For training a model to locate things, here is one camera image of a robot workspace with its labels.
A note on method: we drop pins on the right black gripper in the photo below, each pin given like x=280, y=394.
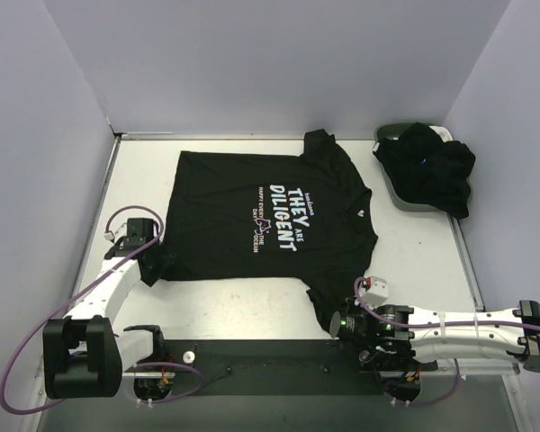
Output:
x=346, y=324

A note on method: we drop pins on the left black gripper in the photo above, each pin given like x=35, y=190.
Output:
x=152, y=264

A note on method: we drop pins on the black printed t shirt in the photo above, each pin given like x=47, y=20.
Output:
x=272, y=216

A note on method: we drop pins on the black t shirt pile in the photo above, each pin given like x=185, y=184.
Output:
x=424, y=170

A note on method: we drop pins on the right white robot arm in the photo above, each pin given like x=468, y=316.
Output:
x=510, y=335

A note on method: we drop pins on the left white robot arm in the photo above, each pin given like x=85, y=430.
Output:
x=84, y=357

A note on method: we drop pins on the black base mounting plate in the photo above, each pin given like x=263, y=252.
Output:
x=268, y=368

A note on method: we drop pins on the white t shirt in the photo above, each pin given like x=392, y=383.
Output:
x=442, y=132

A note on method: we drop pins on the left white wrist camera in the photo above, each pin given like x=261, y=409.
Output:
x=113, y=234

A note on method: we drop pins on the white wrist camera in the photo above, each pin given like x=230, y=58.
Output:
x=113, y=234
x=374, y=291

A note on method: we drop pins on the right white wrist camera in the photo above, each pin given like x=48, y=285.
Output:
x=374, y=291

